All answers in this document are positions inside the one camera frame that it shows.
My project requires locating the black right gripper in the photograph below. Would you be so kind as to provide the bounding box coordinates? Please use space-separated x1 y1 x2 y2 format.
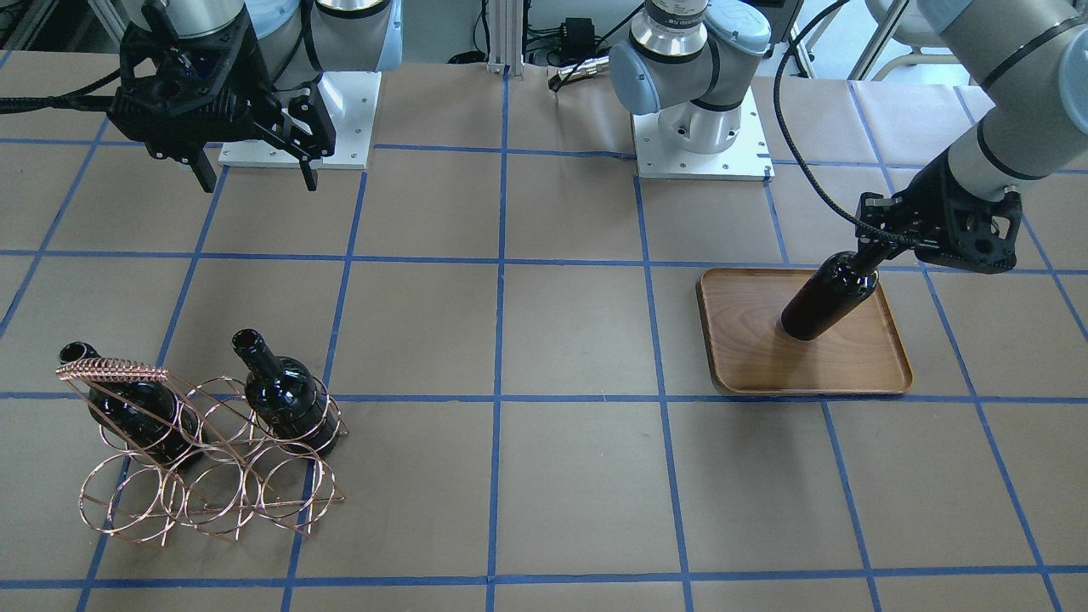
106 4 337 194

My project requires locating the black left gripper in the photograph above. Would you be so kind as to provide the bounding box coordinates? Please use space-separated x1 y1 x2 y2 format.
855 152 1023 276

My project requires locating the black wine bottle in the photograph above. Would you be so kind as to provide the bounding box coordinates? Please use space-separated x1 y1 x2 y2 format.
779 243 879 341
232 329 339 457
88 381 202 468

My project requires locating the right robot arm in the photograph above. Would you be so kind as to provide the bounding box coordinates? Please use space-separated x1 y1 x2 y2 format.
106 1 403 191

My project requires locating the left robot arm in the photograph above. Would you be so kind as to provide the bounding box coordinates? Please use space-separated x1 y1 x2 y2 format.
609 1 1085 276

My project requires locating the wooden tray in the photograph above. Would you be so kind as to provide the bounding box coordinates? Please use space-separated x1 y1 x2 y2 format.
695 267 915 397

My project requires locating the black box behind table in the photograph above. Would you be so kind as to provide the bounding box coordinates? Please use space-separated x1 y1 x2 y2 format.
558 17 596 60

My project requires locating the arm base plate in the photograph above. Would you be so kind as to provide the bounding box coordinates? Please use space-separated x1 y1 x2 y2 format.
218 70 382 171
631 89 776 182

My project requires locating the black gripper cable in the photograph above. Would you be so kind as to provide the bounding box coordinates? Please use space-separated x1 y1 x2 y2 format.
772 0 923 249

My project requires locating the aluminium frame post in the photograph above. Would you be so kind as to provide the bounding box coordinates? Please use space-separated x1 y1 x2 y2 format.
484 0 527 79

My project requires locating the copper wire bottle basket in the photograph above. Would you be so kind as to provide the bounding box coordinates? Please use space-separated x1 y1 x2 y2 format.
57 357 346 547

